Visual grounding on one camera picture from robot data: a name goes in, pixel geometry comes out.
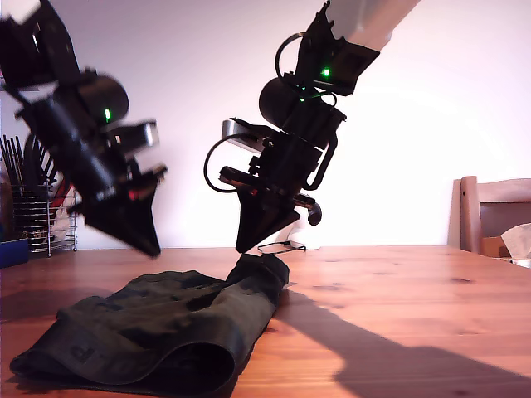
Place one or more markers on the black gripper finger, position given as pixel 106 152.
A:
pixel 112 219
pixel 145 211

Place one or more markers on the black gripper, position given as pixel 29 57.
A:
pixel 286 170

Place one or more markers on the dark olive underwear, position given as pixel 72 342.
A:
pixel 166 315

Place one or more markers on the white paper packets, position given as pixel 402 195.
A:
pixel 62 226

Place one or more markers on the red chopstick packet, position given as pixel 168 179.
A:
pixel 61 197

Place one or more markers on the blue box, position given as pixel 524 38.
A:
pixel 12 253

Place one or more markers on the black chopstick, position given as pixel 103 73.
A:
pixel 19 153
pixel 9 166
pixel 13 161

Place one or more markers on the wooden chair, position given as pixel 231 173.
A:
pixel 469 215

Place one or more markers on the small cardboard box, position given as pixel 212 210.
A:
pixel 491 245

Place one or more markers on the white tissue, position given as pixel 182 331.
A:
pixel 518 240

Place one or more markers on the arm grey camera box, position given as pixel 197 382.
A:
pixel 141 134
pixel 245 132

